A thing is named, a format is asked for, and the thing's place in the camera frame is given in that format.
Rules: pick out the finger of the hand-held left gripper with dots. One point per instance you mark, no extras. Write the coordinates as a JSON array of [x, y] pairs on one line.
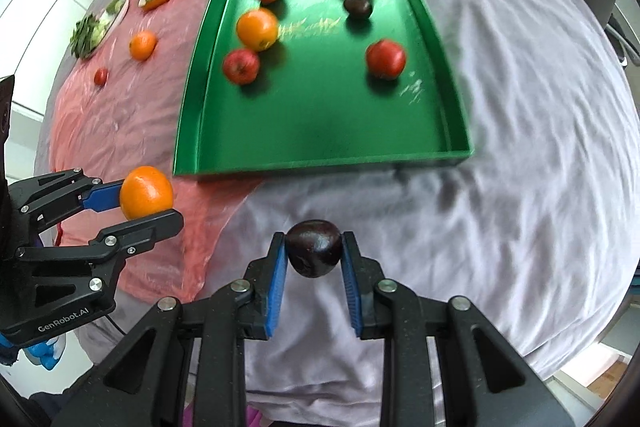
[[102, 199], [145, 227]]

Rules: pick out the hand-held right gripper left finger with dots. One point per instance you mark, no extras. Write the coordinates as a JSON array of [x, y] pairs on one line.
[[277, 287]]

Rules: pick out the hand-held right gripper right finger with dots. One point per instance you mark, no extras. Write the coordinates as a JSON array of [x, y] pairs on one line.
[[350, 287]]

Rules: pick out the dark purple plum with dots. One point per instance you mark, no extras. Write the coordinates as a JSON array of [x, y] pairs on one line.
[[314, 252], [357, 5]]

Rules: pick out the green rectangular tray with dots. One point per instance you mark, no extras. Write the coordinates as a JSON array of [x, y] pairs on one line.
[[320, 117]]

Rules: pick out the large orange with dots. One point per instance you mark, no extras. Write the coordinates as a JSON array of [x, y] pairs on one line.
[[257, 29]]

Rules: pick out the person's left hand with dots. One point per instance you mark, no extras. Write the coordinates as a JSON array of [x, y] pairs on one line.
[[45, 353]]

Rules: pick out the small orange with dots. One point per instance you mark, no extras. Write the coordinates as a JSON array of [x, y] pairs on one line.
[[142, 45]]

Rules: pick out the leafy green bok choy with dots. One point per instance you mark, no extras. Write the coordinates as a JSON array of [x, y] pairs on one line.
[[87, 33]]

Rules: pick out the round grey plate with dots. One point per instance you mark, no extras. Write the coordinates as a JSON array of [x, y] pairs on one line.
[[116, 14]]

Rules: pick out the small bok choy piece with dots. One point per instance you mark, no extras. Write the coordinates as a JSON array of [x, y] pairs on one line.
[[116, 4]]

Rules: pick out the grey bed blanket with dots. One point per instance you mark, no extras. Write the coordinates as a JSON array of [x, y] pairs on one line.
[[500, 157]]

